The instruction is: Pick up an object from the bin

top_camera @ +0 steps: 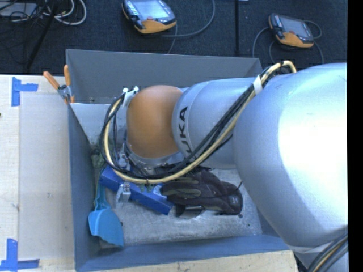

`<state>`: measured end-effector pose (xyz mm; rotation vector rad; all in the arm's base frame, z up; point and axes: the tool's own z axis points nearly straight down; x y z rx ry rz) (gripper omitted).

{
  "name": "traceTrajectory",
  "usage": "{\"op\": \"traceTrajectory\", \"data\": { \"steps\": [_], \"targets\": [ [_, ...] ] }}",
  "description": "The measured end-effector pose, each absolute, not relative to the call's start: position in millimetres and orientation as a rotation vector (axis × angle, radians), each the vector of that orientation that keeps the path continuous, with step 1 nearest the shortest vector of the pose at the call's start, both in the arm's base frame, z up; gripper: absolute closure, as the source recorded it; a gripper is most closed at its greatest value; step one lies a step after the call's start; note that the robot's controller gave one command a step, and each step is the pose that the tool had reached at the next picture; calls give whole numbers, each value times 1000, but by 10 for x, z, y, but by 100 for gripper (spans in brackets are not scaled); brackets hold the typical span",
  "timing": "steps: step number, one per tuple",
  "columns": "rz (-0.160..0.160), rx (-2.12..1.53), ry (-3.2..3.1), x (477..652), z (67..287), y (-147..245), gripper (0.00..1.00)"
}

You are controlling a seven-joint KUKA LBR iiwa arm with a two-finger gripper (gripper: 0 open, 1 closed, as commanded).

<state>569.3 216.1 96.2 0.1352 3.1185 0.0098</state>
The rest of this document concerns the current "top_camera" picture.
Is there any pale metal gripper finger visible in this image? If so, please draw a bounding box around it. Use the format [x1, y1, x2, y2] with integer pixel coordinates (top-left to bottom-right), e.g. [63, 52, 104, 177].
[115, 183, 132, 209]

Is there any blue flat box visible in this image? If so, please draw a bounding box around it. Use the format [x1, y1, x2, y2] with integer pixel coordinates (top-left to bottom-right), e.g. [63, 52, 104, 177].
[98, 165, 175, 216]

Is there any light blue plastic scoop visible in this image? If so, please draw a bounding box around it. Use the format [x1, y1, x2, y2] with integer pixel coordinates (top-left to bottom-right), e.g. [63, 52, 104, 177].
[87, 180, 125, 247]

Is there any pale green crumpled thing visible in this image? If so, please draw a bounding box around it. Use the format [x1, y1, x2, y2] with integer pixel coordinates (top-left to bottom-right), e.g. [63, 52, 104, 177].
[90, 149, 106, 169]

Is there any shiny dark metal thing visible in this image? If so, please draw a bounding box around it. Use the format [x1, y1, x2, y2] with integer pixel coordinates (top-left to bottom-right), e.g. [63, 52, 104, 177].
[175, 205, 205, 218]

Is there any grey metal bin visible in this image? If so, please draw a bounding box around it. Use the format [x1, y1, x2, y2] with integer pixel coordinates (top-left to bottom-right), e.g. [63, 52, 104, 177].
[65, 49, 298, 272]

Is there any black and olive glove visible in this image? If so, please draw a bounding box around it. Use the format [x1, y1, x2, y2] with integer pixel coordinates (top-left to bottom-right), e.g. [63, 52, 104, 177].
[159, 168, 244, 218]

